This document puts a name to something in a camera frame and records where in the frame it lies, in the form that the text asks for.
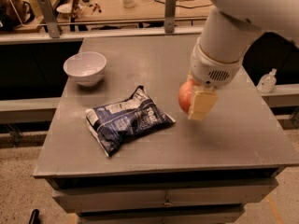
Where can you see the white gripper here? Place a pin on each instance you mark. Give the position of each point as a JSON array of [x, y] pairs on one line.
[[209, 68]]

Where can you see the red apple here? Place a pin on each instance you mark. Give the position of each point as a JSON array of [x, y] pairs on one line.
[[184, 95]]

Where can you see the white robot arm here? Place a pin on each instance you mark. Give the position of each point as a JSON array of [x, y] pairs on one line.
[[231, 27]]

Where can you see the blue chip bag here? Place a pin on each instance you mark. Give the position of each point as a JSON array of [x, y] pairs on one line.
[[112, 125]]

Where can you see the clear sanitizer bottle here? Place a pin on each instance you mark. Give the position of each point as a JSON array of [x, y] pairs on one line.
[[267, 82]]

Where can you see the white bowl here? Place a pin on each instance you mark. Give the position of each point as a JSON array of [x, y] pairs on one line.
[[86, 68]]

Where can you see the grey drawer with handle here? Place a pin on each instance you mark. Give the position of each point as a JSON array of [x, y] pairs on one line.
[[163, 195]]

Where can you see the metal guard rail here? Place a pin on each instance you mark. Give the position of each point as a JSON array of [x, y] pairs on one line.
[[113, 13]]

